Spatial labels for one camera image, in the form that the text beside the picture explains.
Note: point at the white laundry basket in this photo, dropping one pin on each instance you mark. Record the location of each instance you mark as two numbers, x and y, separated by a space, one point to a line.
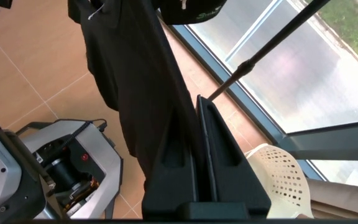
278 180

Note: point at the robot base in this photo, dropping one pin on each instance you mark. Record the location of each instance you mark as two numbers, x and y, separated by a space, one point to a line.
104 161

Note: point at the black clothes rack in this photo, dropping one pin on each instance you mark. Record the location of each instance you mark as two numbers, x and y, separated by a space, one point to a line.
259 53

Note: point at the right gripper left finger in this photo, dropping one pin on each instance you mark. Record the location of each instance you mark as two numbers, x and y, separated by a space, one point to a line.
169 186

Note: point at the window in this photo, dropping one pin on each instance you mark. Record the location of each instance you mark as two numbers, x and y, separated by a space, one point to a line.
331 143

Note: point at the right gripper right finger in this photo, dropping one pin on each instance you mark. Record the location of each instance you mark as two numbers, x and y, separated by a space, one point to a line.
241 186

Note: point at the black garment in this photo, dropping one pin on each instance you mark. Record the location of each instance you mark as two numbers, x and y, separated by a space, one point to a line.
135 62

